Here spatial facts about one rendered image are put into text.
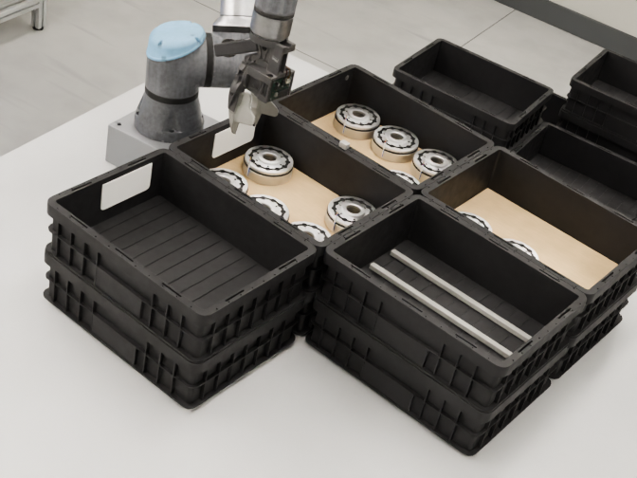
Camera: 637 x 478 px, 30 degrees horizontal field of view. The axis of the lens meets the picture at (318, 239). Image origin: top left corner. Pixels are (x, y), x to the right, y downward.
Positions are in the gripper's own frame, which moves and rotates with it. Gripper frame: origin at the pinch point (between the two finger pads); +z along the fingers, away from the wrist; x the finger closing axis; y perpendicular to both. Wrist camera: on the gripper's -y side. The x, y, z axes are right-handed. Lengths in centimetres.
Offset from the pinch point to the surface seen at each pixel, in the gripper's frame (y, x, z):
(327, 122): -5.1, 38.0, 13.8
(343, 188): 15.2, 18.1, 13.0
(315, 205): 13.8, 11.3, 15.6
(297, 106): -7.6, 28.3, 8.2
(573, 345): 71, 22, 19
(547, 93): 0, 142, 31
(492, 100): -16, 142, 41
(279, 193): 6.7, 8.1, 15.7
